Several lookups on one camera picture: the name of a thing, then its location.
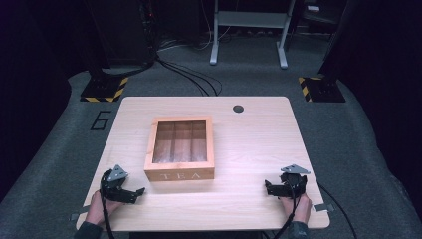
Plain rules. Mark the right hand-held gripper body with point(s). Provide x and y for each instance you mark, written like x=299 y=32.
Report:
x=295 y=182

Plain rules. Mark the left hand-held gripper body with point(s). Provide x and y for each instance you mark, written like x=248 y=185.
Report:
x=114 y=186

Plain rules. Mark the wooden tea box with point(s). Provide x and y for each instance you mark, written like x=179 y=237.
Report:
x=179 y=174

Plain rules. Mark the person's right hand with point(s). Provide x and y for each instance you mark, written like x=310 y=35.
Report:
x=301 y=209

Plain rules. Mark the person's left hand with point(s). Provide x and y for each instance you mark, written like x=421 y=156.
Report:
x=96 y=210

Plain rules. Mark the grey tape strip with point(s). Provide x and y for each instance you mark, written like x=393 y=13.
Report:
x=323 y=207
x=77 y=215

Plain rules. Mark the dark round table grommet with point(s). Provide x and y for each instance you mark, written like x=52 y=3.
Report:
x=238 y=109

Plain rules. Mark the black striped stand base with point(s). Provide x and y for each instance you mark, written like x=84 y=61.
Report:
x=103 y=89
x=323 y=90

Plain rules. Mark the dark curtain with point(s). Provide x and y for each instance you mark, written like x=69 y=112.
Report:
x=30 y=66
x=381 y=49

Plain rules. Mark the black cabinet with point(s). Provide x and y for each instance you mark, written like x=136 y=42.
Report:
x=122 y=30

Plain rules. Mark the white metal stand frame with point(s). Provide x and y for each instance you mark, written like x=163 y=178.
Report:
x=252 y=19

